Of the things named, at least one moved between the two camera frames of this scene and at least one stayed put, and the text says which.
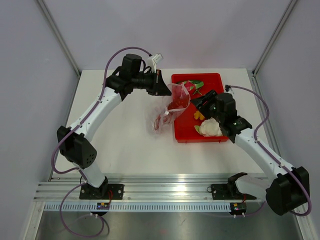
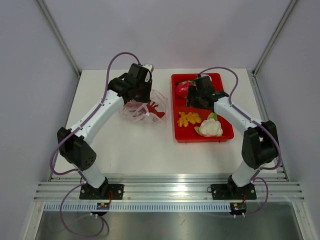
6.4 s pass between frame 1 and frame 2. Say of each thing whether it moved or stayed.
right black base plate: stayed
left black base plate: stayed
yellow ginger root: moved
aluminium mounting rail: stayed
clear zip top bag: moved
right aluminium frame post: stayed
